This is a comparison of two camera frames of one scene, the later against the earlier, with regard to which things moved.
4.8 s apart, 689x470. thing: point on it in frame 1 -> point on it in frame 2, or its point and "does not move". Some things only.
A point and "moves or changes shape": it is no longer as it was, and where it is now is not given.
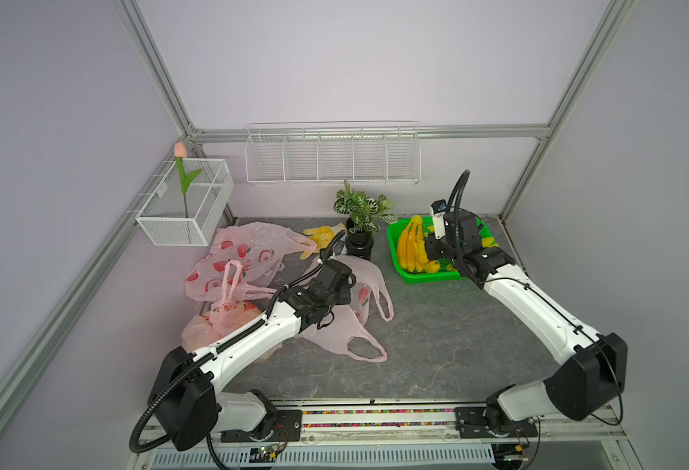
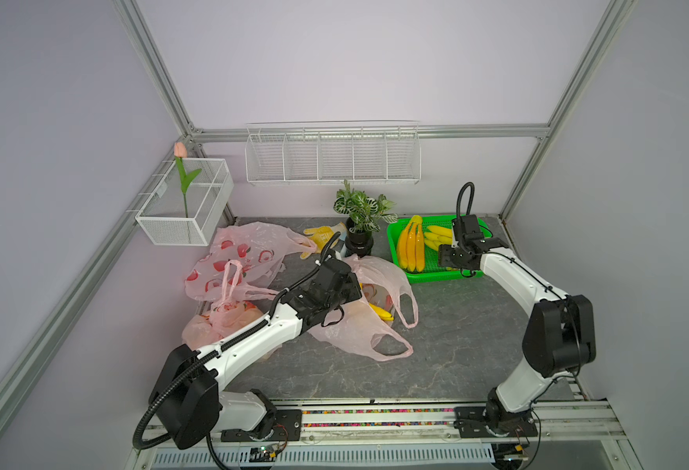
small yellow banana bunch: [433, 266] -> [384, 314]
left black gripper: [344, 297] does not move
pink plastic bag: [345, 331] moves or changes shape
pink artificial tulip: [180, 151] does not move
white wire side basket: [187, 205] does not move
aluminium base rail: [408, 435] does not move
